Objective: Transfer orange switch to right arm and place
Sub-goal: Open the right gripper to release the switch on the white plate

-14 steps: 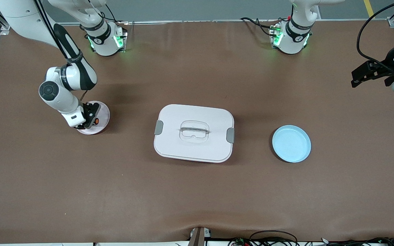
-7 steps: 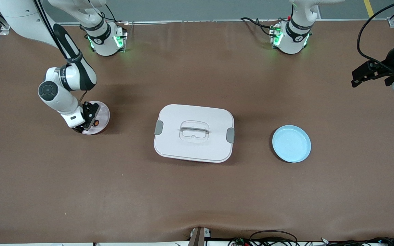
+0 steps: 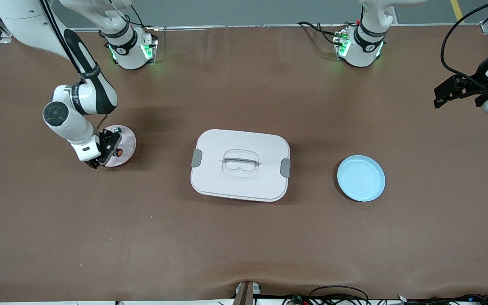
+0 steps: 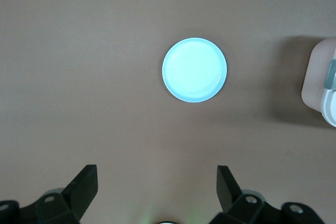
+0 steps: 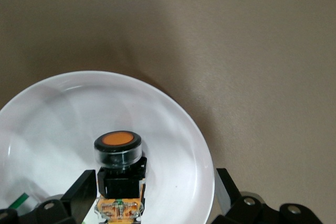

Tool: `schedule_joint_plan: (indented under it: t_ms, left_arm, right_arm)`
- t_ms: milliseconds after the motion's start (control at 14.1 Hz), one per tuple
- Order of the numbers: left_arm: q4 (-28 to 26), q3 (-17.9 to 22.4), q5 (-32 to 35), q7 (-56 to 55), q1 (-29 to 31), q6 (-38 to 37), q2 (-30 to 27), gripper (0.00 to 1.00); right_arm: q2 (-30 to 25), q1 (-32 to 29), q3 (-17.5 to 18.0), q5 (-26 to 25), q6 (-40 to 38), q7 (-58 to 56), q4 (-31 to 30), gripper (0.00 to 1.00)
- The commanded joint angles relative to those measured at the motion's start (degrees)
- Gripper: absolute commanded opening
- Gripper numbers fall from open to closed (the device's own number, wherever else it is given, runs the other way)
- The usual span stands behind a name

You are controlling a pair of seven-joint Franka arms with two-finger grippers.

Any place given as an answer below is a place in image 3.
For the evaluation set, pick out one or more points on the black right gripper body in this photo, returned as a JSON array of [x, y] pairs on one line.
[[109, 138]]

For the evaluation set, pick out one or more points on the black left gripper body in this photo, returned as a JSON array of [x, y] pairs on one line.
[[476, 86]]

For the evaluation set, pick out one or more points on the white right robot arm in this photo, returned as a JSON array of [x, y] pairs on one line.
[[66, 123]]

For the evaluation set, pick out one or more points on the pink round plate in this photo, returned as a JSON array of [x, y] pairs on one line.
[[127, 144]]

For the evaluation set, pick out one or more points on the blue round plate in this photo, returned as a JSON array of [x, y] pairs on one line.
[[360, 180]]

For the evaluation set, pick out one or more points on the white lidded storage container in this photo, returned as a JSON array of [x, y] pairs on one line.
[[244, 186]]

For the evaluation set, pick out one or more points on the brown table cover sheet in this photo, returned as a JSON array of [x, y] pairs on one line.
[[244, 237]]

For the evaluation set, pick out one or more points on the metal table edge rail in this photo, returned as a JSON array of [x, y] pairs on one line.
[[248, 26]]

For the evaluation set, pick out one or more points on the metal table edge bracket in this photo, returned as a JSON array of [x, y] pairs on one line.
[[246, 294]]

